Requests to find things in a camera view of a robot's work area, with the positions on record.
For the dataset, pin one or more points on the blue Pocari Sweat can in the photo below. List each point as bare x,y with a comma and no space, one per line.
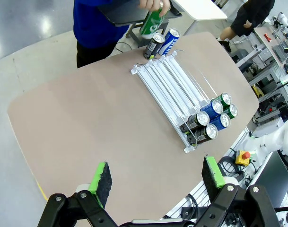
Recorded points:
214,107
168,42
224,120

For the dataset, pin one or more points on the aluminium frame workstation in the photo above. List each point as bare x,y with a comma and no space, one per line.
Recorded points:
266,78

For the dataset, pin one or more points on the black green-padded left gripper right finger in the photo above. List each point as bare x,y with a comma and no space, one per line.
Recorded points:
213,175

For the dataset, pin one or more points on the black plastic tray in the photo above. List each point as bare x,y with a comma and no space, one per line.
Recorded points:
124,13

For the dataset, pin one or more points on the beige workbench with red object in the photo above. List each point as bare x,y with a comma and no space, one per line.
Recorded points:
269,45

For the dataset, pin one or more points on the green Chilsung cider can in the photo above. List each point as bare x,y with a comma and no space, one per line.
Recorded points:
232,111
152,24
225,98

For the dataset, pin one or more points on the person's left hand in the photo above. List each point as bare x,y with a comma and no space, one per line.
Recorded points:
153,4

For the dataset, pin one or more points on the dark grey monitor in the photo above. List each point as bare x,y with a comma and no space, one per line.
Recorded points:
272,179

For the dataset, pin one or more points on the large white table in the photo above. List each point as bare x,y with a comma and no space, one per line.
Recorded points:
200,9

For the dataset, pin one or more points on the yellow emergency stop button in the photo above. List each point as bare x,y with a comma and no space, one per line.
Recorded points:
243,158

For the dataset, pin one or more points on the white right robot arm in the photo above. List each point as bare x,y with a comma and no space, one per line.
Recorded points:
273,139

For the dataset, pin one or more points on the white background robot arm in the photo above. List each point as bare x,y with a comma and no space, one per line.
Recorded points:
282,19

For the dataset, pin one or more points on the person in blue hoodie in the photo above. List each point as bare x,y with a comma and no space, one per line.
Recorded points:
94,21

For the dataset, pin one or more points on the black Pepsi can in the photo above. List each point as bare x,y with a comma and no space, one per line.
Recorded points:
211,131
153,47
201,118

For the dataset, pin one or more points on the person in black shorts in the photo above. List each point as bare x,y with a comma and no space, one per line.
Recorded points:
250,14

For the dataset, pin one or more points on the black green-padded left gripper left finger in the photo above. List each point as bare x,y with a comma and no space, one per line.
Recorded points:
103,184

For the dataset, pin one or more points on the clear acrylic can rack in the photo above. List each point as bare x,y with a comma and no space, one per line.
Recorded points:
162,78

